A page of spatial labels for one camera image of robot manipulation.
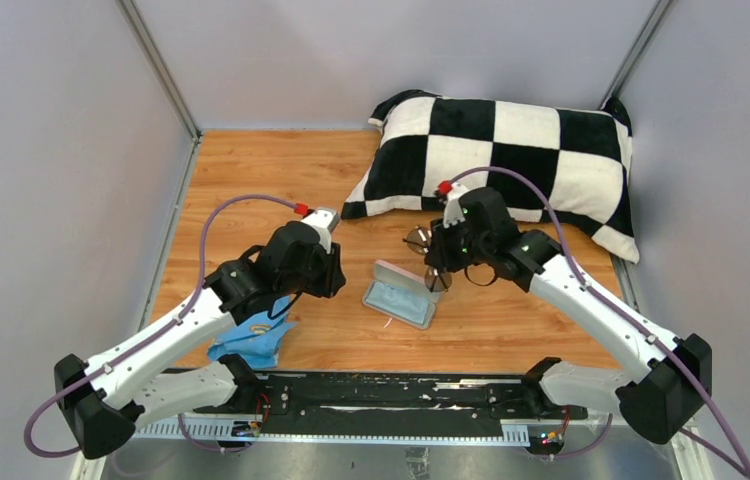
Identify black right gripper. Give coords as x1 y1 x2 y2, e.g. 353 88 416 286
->
426 212 493 273

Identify dark aviator sunglasses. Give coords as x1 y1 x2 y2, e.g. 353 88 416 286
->
403 225 452 293

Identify light blue cleaning cloth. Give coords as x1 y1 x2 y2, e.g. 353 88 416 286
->
366 282 429 324

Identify pink glasses case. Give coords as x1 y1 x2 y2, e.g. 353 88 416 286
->
362 260 441 330

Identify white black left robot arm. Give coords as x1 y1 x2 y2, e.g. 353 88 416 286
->
54 209 345 459

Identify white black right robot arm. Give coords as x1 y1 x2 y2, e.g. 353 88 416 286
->
423 181 712 444

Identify blue patterned pouch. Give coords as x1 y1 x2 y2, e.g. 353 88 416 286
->
207 312 295 370

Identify black white checkered pillow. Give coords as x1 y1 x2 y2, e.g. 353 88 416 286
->
341 90 640 263

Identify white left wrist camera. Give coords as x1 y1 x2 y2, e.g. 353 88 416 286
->
302 207 340 254

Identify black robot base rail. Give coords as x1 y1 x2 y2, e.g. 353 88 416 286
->
133 368 698 458

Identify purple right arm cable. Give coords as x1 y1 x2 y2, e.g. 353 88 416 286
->
447 166 750 480

